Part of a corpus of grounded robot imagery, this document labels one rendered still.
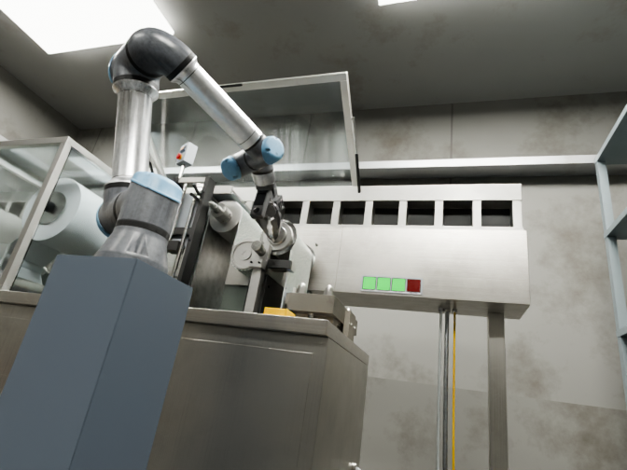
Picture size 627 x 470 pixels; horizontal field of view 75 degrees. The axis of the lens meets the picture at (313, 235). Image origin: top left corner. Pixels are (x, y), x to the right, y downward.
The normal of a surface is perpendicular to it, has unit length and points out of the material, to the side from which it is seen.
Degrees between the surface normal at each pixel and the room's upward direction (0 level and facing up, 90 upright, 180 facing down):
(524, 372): 90
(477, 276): 90
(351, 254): 90
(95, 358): 90
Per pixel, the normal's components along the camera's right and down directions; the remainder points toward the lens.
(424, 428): -0.27, -0.40
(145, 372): 0.95, 0.03
